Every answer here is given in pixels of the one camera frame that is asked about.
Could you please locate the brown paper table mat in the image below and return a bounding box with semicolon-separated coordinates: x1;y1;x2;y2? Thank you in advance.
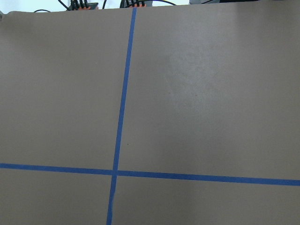
0;0;300;225

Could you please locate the orange black electronics board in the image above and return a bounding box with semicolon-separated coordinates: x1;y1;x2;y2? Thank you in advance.
66;0;99;11

